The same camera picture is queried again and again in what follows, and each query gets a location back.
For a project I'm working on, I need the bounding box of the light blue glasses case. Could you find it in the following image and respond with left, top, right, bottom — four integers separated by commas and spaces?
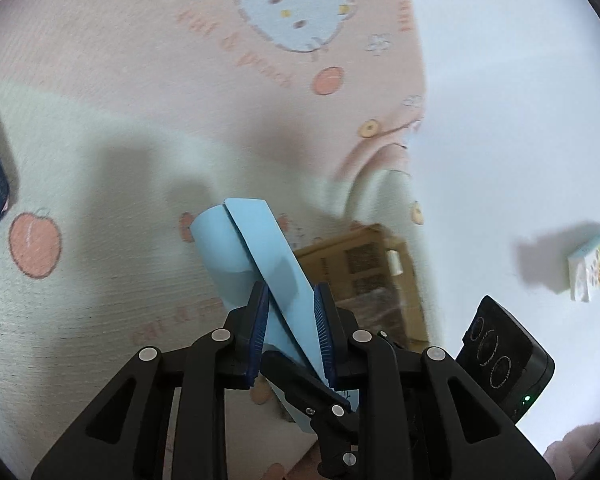
189, 198, 358, 428

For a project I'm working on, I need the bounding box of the cardboard box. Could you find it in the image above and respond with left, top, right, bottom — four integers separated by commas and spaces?
294, 223, 429, 352

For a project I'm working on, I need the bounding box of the small colourful tissue pack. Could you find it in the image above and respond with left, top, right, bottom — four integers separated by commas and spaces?
568, 235, 600, 302

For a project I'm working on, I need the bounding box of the pink Hello Kitty blanket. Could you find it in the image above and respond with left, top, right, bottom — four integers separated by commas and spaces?
0, 0, 430, 479

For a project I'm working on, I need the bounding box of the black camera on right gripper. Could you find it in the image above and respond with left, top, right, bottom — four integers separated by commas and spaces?
456, 296, 555, 422

